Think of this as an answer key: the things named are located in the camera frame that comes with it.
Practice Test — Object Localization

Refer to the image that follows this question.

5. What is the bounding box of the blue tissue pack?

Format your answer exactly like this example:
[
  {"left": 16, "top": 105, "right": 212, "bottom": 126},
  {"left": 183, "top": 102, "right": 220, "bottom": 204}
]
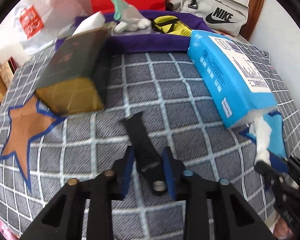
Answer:
[{"left": 186, "top": 29, "right": 279, "bottom": 164}]

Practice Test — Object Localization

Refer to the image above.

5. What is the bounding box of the yellow mesh strap pouch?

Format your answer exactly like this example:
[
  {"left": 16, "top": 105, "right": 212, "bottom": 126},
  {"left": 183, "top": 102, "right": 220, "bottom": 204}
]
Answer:
[{"left": 151, "top": 15, "right": 192, "bottom": 37}]

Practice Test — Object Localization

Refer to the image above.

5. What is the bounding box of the person's right hand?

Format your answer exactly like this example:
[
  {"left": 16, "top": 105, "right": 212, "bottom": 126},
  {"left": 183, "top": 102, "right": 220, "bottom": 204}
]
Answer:
[{"left": 273, "top": 217, "right": 295, "bottom": 240}]

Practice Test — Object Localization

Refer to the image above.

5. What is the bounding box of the brown star patch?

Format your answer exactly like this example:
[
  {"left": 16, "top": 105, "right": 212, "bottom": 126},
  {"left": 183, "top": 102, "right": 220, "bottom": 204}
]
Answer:
[{"left": 0, "top": 95, "right": 65, "bottom": 190}]

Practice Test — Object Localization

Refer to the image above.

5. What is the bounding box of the grey checked tablecloth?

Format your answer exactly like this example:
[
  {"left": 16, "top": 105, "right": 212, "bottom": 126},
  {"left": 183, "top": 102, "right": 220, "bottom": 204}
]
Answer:
[{"left": 0, "top": 41, "right": 300, "bottom": 239}]

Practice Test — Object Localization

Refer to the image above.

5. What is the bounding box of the dark tea box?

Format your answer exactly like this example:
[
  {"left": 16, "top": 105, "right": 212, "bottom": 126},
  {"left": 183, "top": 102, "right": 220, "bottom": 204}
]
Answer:
[{"left": 34, "top": 28, "right": 111, "bottom": 115}]

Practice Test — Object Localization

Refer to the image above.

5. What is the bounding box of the brown patterned book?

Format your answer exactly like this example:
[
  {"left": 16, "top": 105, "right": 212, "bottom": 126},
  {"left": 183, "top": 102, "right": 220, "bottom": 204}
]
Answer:
[{"left": 0, "top": 57, "right": 18, "bottom": 88}]

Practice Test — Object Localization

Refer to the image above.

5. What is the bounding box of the grey Nike waist bag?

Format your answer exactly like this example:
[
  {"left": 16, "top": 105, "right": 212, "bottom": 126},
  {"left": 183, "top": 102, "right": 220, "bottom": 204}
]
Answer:
[{"left": 167, "top": 0, "right": 249, "bottom": 36}]

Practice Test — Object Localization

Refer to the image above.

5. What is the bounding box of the purple towel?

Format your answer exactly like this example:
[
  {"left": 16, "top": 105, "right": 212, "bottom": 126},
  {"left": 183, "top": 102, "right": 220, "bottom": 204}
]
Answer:
[{"left": 54, "top": 10, "right": 216, "bottom": 54}]

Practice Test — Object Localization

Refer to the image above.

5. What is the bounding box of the white foam block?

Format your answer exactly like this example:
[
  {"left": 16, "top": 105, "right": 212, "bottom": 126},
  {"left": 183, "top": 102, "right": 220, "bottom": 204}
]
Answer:
[{"left": 72, "top": 11, "right": 106, "bottom": 36}]

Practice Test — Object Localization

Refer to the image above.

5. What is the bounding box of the white Miniso plastic bag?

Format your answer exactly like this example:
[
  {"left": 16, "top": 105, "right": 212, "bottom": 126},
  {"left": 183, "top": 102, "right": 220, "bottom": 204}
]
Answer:
[{"left": 0, "top": 0, "right": 92, "bottom": 66}]

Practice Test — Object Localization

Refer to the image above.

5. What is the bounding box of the wooden door frame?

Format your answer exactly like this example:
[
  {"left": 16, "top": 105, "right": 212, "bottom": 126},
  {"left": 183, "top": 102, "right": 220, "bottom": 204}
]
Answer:
[{"left": 240, "top": 0, "right": 264, "bottom": 41}]

